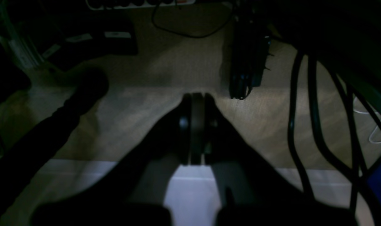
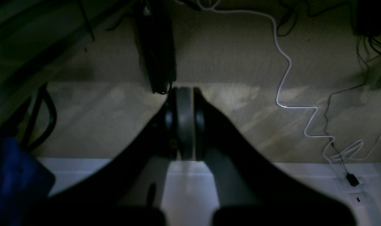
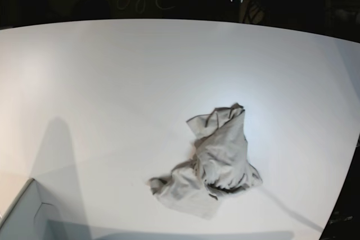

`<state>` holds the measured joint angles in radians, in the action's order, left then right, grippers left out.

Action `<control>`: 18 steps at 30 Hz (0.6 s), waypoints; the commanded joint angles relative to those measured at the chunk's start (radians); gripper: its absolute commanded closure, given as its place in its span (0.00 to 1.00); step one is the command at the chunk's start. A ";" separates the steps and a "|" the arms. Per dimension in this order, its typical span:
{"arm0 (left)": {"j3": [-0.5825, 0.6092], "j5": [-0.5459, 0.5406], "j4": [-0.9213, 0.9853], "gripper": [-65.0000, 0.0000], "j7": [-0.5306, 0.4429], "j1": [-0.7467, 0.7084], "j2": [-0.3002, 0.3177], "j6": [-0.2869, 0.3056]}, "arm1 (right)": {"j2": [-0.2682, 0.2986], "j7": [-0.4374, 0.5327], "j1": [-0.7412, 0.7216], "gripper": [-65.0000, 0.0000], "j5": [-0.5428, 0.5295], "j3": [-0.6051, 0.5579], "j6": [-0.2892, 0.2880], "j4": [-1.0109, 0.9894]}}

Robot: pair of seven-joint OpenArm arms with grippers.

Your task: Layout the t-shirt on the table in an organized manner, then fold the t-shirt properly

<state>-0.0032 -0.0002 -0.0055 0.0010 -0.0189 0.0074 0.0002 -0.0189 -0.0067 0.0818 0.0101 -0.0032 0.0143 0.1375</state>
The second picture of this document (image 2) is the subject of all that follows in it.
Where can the black table leg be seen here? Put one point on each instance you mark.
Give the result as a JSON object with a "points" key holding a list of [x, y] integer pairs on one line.
{"points": [[155, 33]]}

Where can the blue fabric object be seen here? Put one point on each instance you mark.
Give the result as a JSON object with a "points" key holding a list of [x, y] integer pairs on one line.
{"points": [[24, 182]]}

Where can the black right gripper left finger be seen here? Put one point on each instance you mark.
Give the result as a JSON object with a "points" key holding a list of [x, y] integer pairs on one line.
{"points": [[95, 200]]}

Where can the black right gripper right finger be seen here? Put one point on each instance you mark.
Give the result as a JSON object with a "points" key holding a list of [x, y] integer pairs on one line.
{"points": [[251, 190]]}

